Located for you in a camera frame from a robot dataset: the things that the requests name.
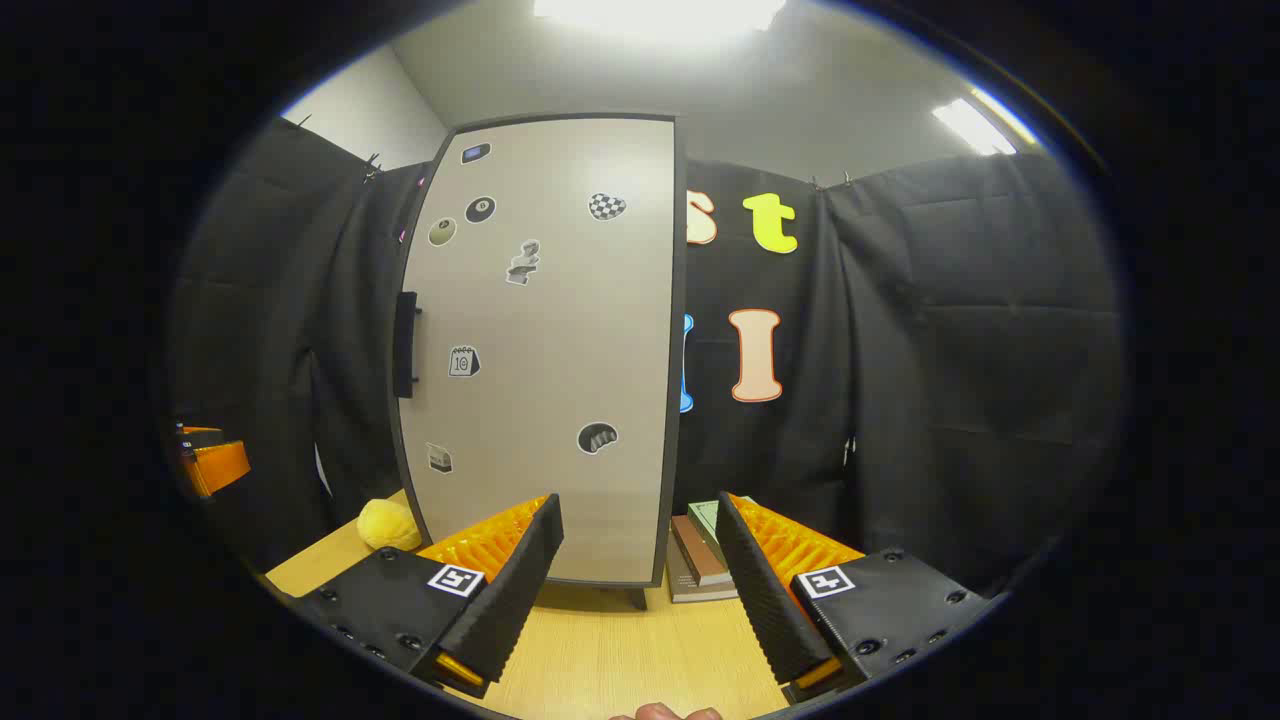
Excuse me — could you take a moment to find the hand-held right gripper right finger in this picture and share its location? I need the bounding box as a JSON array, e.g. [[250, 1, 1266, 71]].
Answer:
[[715, 492, 1001, 706]]

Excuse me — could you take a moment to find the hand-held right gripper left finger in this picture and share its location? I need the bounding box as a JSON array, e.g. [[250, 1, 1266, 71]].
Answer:
[[290, 493, 564, 701]]

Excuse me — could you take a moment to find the dark grey cabinet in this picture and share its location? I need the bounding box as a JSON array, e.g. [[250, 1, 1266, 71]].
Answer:
[[388, 112, 691, 611]]

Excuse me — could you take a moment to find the black door handle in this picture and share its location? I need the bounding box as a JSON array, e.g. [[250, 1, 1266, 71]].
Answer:
[[392, 291, 421, 400]]

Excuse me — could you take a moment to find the grey book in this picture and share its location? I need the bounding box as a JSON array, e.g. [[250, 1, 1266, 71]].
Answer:
[[665, 540, 741, 604]]

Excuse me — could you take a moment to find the brown book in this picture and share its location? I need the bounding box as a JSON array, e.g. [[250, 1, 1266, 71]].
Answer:
[[670, 515, 736, 588]]

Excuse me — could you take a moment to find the yellow round plush toy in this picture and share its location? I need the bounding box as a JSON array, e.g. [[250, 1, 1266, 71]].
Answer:
[[357, 498, 424, 553]]

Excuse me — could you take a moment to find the black backdrop cloth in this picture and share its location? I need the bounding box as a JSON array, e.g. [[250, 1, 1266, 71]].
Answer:
[[168, 118, 1126, 601]]

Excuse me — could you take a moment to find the small ceiling light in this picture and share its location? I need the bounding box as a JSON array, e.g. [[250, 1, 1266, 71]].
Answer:
[[932, 88, 1041, 156]]

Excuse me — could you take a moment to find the long ceiling light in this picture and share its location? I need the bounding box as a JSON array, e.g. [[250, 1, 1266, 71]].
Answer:
[[533, 0, 786, 41]]

